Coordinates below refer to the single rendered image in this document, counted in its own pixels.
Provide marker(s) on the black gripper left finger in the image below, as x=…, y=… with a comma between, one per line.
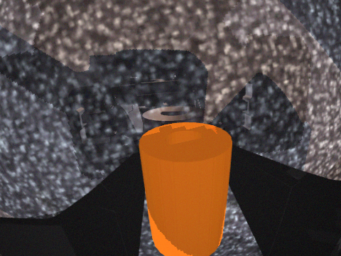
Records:
x=105, y=222

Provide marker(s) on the orange knob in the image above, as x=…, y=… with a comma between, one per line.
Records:
x=186, y=168

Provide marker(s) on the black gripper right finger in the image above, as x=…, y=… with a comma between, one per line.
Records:
x=290, y=212

